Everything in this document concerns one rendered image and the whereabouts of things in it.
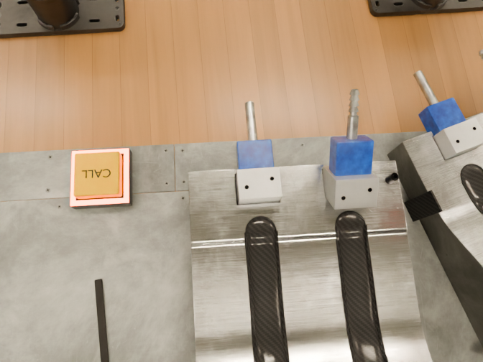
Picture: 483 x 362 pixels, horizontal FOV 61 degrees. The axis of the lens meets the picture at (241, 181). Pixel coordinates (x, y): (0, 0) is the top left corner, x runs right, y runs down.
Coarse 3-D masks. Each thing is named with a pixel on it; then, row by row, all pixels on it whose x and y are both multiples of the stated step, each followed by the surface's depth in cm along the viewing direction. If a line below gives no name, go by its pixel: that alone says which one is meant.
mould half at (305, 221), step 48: (192, 192) 49; (288, 192) 50; (384, 192) 50; (192, 240) 48; (240, 240) 48; (288, 240) 48; (384, 240) 49; (240, 288) 47; (288, 288) 47; (336, 288) 47; (384, 288) 48; (240, 336) 46; (288, 336) 46; (336, 336) 46; (384, 336) 46
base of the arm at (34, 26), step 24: (0, 0) 64; (24, 0) 64; (48, 0) 57; (72, 0) 61; (96, 0) 65; (120, 0) 65; (0, 24) 64; (24, 24) 63; (48, 24) 62; (72, 24) 63; (96, 24) 63; (120, 24) 64
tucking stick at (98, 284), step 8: (96, 280) 54; (96, 288) 54; (96, 296) 54; (96, 304) 53; (104, 312) 53; (104, 320) 53; (104, 328) 53; (104, 336) 52; (104, 344) 52; (104, 352) 52; (104, 360) 52
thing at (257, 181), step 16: (256, 128) 51; (240, 144) 49; (256, 144) 49; (240, 160) 49; (256, 160) 49; (272, 160) 49; (240, 176) 47; (256, 176) 47; (272, 176) 47; (240, 192) 46; (256, 192) 47; (272, 192) 47
